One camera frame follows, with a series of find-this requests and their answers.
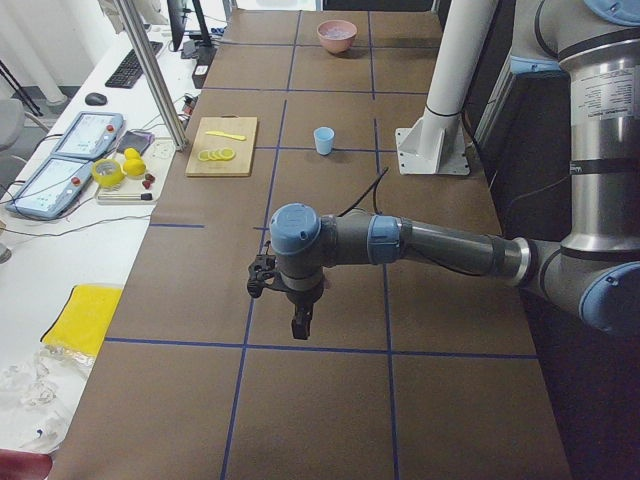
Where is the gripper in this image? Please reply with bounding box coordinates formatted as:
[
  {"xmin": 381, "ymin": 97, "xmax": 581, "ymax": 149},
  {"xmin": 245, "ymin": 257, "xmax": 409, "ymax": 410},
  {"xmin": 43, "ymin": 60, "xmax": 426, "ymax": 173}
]
[{"xmin": 283, "ymin": 273, "xmax": 324, "ymax": 340}]

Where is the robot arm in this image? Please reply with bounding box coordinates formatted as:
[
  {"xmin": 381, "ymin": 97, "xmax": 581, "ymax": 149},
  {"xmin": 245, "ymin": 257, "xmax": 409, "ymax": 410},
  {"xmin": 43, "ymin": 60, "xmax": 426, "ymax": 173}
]
[{"xmin": 247, "ymin": 1, "xmax": 639, "ymax": 339}]

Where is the light blue cup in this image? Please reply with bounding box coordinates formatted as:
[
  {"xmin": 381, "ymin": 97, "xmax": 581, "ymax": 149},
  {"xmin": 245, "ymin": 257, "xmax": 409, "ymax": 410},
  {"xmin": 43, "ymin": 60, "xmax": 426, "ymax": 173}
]
[{"xmin": 313, "ymin": 126, "xmax": 335, "ymax": 155}]

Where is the pink bowl with ice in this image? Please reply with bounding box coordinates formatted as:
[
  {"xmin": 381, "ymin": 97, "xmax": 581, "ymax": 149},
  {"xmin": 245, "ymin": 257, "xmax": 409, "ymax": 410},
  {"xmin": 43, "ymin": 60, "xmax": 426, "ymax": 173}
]
[{"xmin": 316, "ymin": 20, "xmax": 358, "ymax": 54}]

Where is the wooden cutting board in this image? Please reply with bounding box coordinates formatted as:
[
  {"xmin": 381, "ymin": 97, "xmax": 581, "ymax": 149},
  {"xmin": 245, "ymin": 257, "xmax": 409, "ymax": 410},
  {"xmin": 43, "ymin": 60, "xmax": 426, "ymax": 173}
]
[{"xmin": 185, "ymin": 117, "xmax": 258, "ymax": 178}]

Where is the lemon slice four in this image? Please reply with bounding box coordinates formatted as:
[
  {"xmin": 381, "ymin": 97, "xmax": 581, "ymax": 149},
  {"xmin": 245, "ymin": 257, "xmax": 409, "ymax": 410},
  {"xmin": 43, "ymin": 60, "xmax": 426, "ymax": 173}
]
[{"xmin": 218, "ymin": 148, "xmax": 235, "ymax": 161}]

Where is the lemon slice three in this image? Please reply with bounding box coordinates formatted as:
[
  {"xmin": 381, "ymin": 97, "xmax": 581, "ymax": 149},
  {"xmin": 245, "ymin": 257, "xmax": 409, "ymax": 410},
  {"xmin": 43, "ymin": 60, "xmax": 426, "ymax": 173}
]
[{"xmin": 210, "ymin": 149, "xmax": 234, "ymax": 161}]

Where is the yellow plastic knife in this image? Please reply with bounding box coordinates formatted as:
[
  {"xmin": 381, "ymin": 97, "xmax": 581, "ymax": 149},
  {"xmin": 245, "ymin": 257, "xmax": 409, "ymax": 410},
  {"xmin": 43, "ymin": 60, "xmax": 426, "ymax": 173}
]
[{"xmin": 205, "ymin": 130, "xmax": 247, "ymax": 141}]

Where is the white tray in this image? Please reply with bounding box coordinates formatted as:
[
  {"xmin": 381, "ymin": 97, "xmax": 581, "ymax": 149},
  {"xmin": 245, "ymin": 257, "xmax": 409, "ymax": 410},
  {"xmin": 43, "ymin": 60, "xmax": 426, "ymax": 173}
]
[{"xmin": 94, "ymin": 138, "xmax": 175, "ymax": 204}]

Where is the yellow cloth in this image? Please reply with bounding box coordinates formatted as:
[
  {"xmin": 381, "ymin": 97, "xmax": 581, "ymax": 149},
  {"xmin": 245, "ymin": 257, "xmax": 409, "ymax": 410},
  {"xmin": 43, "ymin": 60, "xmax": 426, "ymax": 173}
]
[{"xmin": 40, "ymin": 284, "xmax": 123, "ymax": 357}]

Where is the white pillar with base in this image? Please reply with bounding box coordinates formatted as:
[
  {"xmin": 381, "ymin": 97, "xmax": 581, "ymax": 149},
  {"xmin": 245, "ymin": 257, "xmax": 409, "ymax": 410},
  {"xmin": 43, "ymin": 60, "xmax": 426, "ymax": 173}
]
[{"xmin": 395, "ymin": 0, "xmax": 498, "ymax": 176}]

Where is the yellow lemon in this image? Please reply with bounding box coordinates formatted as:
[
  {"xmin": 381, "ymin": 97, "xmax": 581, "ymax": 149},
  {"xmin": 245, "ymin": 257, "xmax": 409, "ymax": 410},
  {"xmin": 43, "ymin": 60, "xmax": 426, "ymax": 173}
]
[
  {"xmin": 123, "ymin": 148, "xmax": 141, "ymax": 160},
  {"xmin": 122, "ymin": 157, "xmax": 147, "ymax": 177}
]

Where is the yellow tape roll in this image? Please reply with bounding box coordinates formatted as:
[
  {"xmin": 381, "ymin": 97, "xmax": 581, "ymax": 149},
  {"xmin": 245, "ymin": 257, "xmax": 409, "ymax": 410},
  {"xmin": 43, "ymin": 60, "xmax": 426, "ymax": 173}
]
[{"xmin": 91, "ymin": 159, "xmax": 125, "ymax": 188}]

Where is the dark purple wallet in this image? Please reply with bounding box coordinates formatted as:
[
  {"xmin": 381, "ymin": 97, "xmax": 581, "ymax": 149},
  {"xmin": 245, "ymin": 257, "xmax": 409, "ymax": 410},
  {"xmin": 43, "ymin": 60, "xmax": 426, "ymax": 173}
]
[{"xmin": 116, "ymin": 130, "xmax": 155, "ymax": 154}]

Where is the clear plastic bag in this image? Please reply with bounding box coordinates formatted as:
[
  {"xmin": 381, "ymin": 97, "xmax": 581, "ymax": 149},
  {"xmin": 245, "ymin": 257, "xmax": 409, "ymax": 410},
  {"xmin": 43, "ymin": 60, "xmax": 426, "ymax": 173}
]
[{"xmin": 1, "ymin": 346, "xmax": 95, "ymax": 454}]

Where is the lower teach pendant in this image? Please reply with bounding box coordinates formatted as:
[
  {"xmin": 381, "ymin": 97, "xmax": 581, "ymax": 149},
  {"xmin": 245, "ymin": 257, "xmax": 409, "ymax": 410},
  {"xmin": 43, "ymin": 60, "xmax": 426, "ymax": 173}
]
[{"xmin": 5, "ymin": 155, "xmax": 94, "ymax": 220}]

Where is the teach pendant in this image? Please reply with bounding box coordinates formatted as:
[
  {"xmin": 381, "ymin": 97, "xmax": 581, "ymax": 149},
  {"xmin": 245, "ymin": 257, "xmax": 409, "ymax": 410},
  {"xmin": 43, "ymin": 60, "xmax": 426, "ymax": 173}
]
[
  {"xmin": 5, "ymin": 155, "xmax": 94, "ymax": 220},
  {"xmin": 53, "ymin": 111, "xmax": 124, "ymax": 160}
]

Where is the upper teach pendant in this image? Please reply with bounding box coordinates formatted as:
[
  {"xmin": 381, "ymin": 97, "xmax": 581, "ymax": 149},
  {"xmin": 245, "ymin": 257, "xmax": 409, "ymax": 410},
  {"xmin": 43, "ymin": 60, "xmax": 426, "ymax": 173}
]
[{"xmin": 53, "ymin": 111, "xmax": 124, "ymax": 160}]

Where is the black keyboard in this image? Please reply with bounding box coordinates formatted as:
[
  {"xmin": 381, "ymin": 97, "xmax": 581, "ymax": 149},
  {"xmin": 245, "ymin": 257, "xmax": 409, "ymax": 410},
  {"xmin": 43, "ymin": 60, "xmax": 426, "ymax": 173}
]
[{"xmin": 105, "ymin": 49, "xmax": 143, "ymax": 89}]

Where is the black computer mouse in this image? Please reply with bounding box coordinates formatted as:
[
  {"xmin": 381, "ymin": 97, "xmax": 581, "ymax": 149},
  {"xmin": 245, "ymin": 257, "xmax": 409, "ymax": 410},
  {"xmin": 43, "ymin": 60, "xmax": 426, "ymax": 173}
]
[{"xmin": 84, "ymin": 92, "xmax": 108, "ymax": 106}]

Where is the black monitor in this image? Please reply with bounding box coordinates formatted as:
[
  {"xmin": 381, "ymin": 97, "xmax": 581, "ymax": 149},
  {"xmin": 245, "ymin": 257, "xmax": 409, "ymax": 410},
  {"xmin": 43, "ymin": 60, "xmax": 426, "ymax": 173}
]
[{"xmin": 167, "ymin": 0, "xmax": 213, "ymax": 51}]

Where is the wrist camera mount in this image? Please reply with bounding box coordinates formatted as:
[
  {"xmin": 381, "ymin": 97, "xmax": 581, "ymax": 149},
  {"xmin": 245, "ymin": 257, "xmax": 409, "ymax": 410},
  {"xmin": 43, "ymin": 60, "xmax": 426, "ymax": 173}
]
[{"xmin": 246, "ymin": 254, "xmax": 287, "ymax": 299}]

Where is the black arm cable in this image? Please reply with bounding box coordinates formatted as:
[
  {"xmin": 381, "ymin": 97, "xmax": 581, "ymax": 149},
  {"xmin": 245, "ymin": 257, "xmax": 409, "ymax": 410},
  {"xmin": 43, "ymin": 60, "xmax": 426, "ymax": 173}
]
[{"xmin": 337, "ymin": 167, "xmax": 390, "ymax": 219}]

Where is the aluminium frame post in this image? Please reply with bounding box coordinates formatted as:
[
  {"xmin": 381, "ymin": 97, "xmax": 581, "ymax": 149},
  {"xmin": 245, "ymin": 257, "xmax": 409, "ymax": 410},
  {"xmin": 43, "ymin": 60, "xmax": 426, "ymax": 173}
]
[{"xmin": 114, "ymin": 0, "xmax": 188, "ymax": 151}]

